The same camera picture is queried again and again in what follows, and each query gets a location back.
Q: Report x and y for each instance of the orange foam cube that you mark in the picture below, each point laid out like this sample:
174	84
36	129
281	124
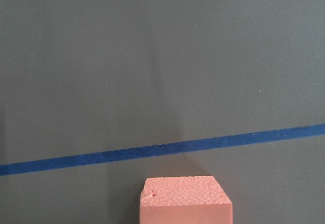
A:
186	199

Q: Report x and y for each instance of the blue tape strip crosswise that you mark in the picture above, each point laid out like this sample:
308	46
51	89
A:
162	149

